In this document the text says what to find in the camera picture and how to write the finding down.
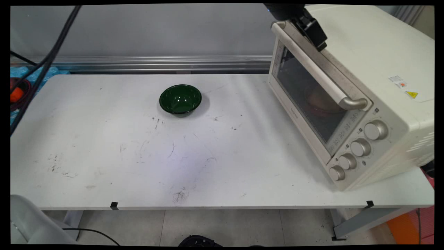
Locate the dark red bowl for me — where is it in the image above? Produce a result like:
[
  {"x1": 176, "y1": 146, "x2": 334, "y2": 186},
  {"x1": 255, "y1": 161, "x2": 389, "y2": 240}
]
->
[{"x1": 10, "y1": 77, "x2": 32, "y2": 112}]

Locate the red mat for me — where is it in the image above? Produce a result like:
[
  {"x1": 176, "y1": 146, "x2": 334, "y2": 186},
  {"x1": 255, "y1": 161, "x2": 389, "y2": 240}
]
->
[{"x1": 408, "y1": 206, "x2": 435, "y2": 245}]

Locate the large silver oven knob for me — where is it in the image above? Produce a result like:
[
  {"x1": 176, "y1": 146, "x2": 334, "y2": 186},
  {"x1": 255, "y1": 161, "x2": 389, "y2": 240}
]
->
[{"x1": 364, "y1": 120, "x2": 389, "y2": 141}]

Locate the thin black cable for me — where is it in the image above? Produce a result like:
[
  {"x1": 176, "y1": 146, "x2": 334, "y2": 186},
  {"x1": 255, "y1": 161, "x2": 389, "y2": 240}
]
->
[{"x1": 10, "y1": 51, "x2": 38, "y2": 67}]

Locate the medium silver oven knob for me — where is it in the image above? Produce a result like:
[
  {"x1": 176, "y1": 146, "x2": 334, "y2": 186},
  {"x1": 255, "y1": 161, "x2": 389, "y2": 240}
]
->
[{"x1": 350, "y1": 138, "x2": 372, "y2": 157}]

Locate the small silver oven knob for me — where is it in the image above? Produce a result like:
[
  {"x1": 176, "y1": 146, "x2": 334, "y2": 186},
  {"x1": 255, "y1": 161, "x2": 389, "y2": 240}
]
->
[
  {"x1": 329, "y1": 165, "x2": 346, "y2": 182},
  {"x1": 338, "y1": 153, "x2": 357, "y2": 170}
]

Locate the oven door with silver handle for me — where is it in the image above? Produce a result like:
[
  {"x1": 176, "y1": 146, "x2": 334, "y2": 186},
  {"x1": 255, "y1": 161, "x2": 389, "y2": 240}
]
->
[{"x1": 268, "y1": 20, "x2": 374, "y2": 166}]

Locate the grey table leg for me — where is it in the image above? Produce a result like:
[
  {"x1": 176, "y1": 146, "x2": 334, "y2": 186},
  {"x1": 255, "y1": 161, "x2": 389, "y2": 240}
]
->
[
  {"x1": 330, "y1": 207, "x2": 417, "y2": 241},
  {"x1": 62, "y1": 210, "x2": 84, "y2": 241}
]

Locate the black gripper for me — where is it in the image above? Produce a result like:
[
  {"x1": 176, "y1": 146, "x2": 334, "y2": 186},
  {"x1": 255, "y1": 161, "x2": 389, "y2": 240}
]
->
[{"x1": 263, "y1": 3, "x2": 328, "y2": 52}]

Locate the grey rounded chair back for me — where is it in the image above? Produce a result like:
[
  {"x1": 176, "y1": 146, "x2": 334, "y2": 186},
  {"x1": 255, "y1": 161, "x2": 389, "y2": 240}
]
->
[{"x1": 10, "y1": 194, "x2": 79, "y2": 245}]

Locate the dark green bowl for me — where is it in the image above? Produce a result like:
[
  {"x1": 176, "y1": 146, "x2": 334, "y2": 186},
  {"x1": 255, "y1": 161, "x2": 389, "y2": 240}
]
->
[{"x1": 159, "y1": 84, "x2": 202, "y2": 117}]

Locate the black object behind oven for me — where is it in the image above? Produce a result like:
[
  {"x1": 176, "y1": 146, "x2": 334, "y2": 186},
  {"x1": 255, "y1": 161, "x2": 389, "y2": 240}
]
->
[{"x1": 421, "y1": 160, "x2": 435, "y2": 178}]

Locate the red bowl behind oven glass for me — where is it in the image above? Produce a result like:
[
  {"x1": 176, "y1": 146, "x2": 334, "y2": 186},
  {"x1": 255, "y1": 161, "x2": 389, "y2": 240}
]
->
[{"x1": 305, "y1": 84, "x2": 344, "y2": 116}]

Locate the blue plastic sheet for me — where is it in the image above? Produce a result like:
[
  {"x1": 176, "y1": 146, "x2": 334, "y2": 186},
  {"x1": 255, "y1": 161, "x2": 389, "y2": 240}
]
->
[{"x1": 10, "y1": 65, "x2": 70, "y2": 125}]

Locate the cream toaster oven body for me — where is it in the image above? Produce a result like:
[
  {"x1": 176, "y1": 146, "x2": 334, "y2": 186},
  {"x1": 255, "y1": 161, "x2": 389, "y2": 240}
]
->
[{"x1": 268, "y1": 5, "x2": 435, "y2": 191}]

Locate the black object on floor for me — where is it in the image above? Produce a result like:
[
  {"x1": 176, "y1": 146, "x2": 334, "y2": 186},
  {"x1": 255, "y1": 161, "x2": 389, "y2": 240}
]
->
[{"x1": 178, "y1": 235, "x2": 223, "y2": 247}]

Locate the grey ribbed panel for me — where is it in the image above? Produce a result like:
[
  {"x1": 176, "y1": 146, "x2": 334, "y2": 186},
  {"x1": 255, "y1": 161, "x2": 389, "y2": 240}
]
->
[{"x1": 393, "y1": 5, "x2": 426, "y2": 27}]

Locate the orange box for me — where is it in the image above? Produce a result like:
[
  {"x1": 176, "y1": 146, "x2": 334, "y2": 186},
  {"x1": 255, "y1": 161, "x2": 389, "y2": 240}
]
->
[{"x1": 386, "y1": 212, "x2": 420, "y2": 245}]

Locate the black floor cable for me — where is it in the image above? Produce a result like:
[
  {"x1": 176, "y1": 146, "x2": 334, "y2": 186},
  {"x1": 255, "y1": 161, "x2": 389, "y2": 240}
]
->
[{"x1": 62, "y1": 227, "x2": 121, "y2": 246}]

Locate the long black arm cable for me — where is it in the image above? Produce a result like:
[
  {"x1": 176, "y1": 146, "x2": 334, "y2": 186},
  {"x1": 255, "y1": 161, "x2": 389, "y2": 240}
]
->
[
  {"x1": 10, "y1": 5, "x2": 83, "y2": 136},
  {"x1": 10, "y1": 5, "x2": 77, "y2": 102}
]

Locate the aluminium rail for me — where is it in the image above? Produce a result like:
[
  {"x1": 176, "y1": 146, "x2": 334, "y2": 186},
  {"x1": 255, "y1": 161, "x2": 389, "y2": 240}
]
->
[{"x1": 10, "y1": 55, "x2": 273, "y2": 75}]

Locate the white label sticker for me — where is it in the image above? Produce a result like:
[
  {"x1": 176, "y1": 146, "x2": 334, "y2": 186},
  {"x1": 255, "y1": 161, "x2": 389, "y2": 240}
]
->
[{"x1": 388, "y1": 75, "x2": 408, "y2": 89}]

